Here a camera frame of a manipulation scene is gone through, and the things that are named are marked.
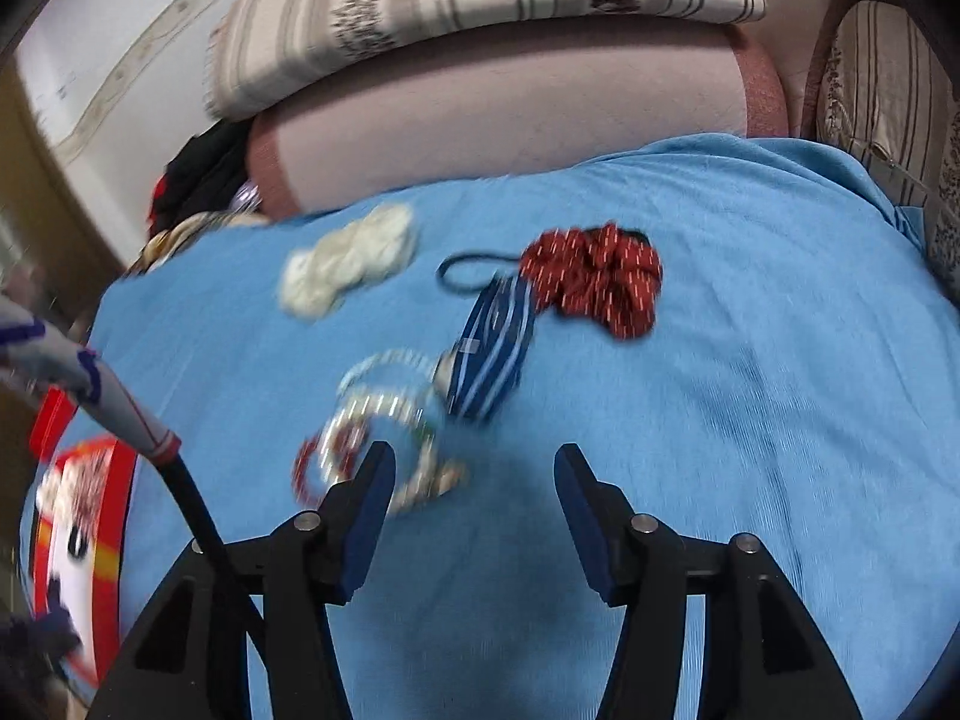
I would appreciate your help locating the dark clothes pile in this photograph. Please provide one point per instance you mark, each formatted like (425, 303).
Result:
(204, 176)

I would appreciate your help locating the striped pillow at right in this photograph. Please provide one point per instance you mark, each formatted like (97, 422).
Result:
(886, 100)

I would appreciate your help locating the light blue bed blanket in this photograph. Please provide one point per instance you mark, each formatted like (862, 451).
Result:
(800, 383)

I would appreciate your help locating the red polka dot scrunchie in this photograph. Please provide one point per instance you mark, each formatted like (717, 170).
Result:
(609, 275)

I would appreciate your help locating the blue striped strap watch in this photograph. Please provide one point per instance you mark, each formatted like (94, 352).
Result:
(489, 356)

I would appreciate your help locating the red jewelry tray box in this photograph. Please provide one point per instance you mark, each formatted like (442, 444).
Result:
(79, 531)

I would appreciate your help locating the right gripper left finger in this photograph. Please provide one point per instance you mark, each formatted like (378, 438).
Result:
(315, 560)

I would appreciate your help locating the red box lid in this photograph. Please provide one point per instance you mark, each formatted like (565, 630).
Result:
(56, 411)

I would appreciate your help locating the cream white scrunchie on blanket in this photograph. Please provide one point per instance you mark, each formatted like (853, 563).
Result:
(366, 251)

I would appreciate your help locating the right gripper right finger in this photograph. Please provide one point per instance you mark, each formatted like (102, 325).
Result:
(636, 563)

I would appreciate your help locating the pink mauve bolster cushion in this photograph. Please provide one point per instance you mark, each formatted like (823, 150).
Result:
(509, 99)

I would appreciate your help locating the patterned brown scarf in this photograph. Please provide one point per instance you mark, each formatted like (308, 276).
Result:
(169, 244)

